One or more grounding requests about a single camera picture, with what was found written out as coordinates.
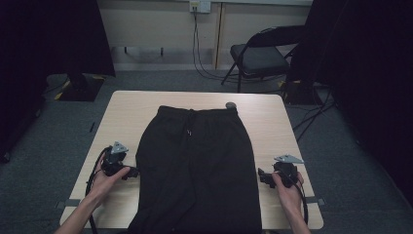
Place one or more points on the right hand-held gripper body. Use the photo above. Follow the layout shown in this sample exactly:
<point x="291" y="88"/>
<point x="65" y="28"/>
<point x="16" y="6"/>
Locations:
<point x="285" y="169"/>

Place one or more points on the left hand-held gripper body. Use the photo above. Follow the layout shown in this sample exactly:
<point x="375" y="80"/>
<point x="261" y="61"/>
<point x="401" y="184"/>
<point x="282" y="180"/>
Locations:
<point x="113" y="162"/>

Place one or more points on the black pants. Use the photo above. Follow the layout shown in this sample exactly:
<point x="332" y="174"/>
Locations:
<point x="198" y="169"/>

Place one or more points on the person's left hand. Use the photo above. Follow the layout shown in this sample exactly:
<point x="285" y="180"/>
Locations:
<point x="104" y="185"/>

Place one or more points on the person's right hand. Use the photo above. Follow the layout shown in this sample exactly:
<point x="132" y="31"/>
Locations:
<point x="290" y="195"/>

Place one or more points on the grey tape strip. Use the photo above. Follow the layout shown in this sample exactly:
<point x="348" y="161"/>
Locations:
<point x="316" y="201"/>
<point x="66" y="203"/>

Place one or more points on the grey round table grommet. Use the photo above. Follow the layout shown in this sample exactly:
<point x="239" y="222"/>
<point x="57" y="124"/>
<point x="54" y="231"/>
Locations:
<point x="231" y="104"/>

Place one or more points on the black folding chair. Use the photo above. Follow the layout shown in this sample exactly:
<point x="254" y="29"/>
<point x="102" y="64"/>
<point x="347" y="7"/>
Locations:
<point x="259" y="60"/>

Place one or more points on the dark curtain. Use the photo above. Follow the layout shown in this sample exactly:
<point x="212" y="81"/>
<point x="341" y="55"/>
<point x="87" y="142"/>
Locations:
<point x="48" y="42"/>
<point x="367" y="65"/>

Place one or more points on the black stand base plate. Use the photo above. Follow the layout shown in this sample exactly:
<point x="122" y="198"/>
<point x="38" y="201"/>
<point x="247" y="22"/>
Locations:
<point x="300" y="94"/>
<point x="81" y="91"/>

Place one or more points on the white wall socket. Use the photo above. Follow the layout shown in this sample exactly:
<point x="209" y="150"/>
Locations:
<point x="200" y="6"/>

